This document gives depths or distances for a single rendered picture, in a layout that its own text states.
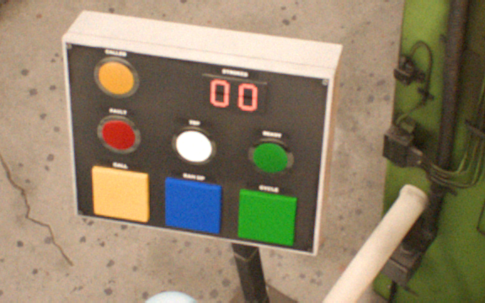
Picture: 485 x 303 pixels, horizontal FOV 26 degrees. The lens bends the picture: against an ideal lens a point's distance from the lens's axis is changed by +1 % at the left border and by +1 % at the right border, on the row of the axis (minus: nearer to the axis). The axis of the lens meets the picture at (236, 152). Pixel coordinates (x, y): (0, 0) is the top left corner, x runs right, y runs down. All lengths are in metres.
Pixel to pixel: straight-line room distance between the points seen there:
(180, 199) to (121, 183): 0.08
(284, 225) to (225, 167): 0.11
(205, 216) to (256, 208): 0.07
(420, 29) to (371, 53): 1.28
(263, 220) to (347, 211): 1.11
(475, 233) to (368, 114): 0.84
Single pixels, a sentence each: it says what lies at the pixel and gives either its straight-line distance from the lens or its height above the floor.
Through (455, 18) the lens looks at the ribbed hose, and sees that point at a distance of 1.30.
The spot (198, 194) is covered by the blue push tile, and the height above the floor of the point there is 1.03.
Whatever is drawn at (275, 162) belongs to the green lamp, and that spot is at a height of 1.09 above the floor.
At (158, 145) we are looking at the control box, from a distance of 1.36.
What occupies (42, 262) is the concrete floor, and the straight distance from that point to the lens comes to 2.53.
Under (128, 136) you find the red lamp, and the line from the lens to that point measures 1.37.
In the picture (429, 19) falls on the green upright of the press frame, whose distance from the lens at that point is 1.38.
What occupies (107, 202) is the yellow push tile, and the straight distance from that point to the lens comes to 1.43.
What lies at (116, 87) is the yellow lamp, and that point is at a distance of 1.33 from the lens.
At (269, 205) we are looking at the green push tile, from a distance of 1.37.
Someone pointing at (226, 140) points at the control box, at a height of 1.10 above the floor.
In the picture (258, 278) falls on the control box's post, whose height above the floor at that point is 0.39.
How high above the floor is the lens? 2.28
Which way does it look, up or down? 63 degrees down
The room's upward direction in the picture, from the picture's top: 11 degrees counter-clockwise
